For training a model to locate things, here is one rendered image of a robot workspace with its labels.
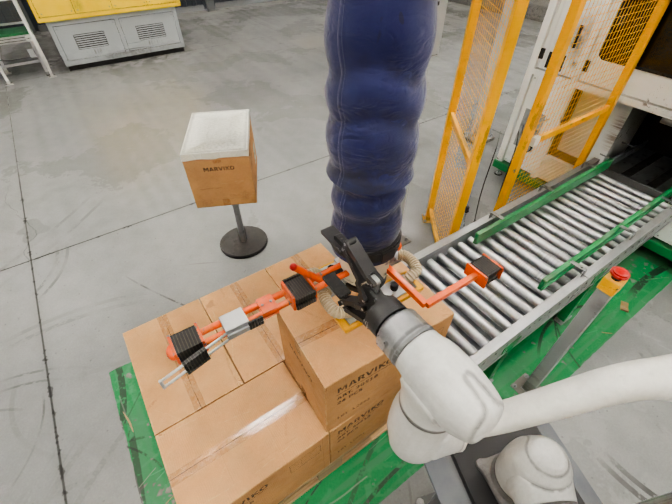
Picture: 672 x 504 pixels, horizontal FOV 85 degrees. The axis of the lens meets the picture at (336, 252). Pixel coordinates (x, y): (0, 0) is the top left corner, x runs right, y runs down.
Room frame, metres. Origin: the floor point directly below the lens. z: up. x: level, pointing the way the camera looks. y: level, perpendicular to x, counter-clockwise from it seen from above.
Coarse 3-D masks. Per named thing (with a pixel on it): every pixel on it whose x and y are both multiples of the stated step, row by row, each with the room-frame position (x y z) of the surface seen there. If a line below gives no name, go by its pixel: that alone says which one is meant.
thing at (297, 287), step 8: (288, 280) 0.77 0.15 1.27; (296, 280) 0.77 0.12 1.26; (304, 280) 0.77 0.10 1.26; (288, 288) 0.74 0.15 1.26; (296, 288) 0.74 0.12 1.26; (304, 288) 0.74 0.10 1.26; (312, 288) 0.74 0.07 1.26; (288, 296) 0.71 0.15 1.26; (296, 296) 0.71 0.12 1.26; (304, 296) 0.70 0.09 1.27; (312, 296) 0.71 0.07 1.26; (296, 304) 0.69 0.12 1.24; (304, 304) 0.70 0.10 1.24
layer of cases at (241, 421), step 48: (240, 288) 1.35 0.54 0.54; (144, 336) 1.03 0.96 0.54; (240, 336) 1.03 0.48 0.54; (144, 384) 0.78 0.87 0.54; (192, 384) 0.78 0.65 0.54; (240, 384) 0.78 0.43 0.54; (288, 384) 0.78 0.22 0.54; (192, 432) 0.57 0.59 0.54; (240, 432) 0.57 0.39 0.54; (288, 432) 0.57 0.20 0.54; (336, 432) 0.59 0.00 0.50; (192, 480) 0.40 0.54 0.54; (240, 480) 0.40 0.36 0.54; (288, 480) 0.45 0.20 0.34
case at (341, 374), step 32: (288, 320) 0.85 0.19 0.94; (320, 320) 0.85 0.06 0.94; (448, 320) 0.87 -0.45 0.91; (288, 352) 0.85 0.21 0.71; (320, 352) 0.71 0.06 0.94; (352, 352) 0.71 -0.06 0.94; (320, 384) 0.59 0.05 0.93; (352, 384) 0.63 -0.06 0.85; (384, 384) 0.72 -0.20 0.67; (320, 416) 0.61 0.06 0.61
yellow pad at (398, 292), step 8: (392, 280) 0.88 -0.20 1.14; (416, 280) 0.88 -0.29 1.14; (392, 288) 0.83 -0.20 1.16; (400, 288) 0.84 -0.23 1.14; (416, 288) 0.84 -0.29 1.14; (400, 296) 0.81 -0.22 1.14; (408, 296) 0.81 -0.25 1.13; (336, 320) 0.71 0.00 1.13; (344, 320) 0.71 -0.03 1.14; (352, 320) 0.71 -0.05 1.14; (344, 328) 0.68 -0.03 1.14; (352, 328) 0.68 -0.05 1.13
